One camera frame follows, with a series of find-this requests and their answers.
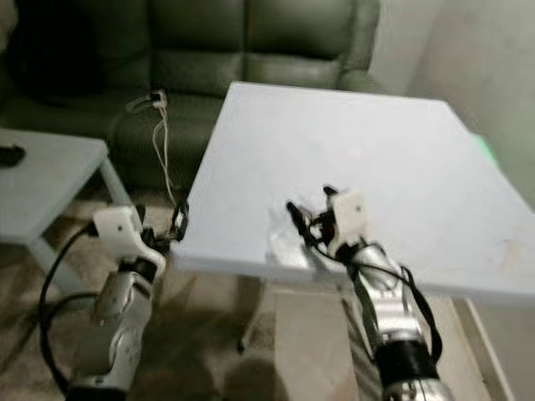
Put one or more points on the large white table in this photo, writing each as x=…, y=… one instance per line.
x=343, y=142

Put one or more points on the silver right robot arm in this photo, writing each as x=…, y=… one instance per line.
x=393, y=317

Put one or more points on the black remote control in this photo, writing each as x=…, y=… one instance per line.
x=12, y=155

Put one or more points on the small white side table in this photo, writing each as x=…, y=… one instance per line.
x=50, y=180

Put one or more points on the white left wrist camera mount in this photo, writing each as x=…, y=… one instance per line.
x=117, y=225

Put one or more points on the dark green leather sofa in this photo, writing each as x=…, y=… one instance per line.
x=201, y=42

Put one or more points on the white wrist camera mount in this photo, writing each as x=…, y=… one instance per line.
x=117, y=225
x=349, y=213

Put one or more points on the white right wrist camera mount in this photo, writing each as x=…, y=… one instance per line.
x=349, y=213

